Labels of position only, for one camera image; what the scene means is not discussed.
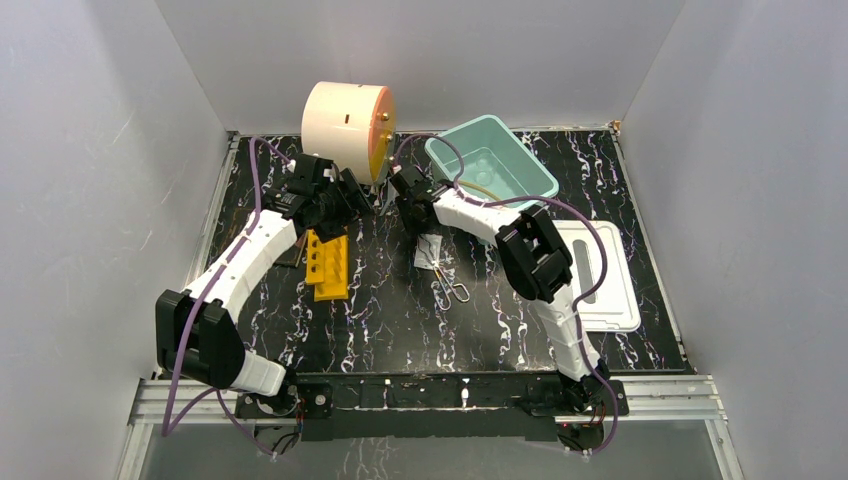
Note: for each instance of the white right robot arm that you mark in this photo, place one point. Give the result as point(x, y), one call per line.
point(536, 261)

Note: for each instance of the white cylindrical drum device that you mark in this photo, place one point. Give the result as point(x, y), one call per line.
point(351, 124)

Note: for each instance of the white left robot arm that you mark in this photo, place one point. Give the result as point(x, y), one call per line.
point(196, 327)

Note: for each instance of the small clear glass beaker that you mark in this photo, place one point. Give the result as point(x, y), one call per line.
point(487, 171)

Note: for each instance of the teal plastic bin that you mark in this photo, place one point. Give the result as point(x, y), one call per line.
point(453, 155)

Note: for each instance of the clear plastic funnel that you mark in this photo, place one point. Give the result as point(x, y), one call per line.
point(389, 199)

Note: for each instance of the white bin lid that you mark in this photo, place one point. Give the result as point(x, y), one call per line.
point(613, 306)

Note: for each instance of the yellow test tube rack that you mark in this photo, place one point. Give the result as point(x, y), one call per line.
point(327, 267)

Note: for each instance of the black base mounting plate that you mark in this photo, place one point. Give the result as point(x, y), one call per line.
point(447, 405)

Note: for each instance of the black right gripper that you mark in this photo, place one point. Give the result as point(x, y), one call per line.
point(412, 228)

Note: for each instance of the aluminium frame rail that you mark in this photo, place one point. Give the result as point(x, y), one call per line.
point(649, 398)

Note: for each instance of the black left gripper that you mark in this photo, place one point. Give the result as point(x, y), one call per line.
point(348, 195)

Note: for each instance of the tan rubber tubing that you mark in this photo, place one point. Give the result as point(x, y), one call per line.
point(479, 191)

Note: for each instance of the small white plastic packet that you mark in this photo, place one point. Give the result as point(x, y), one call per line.
point(427, 252)

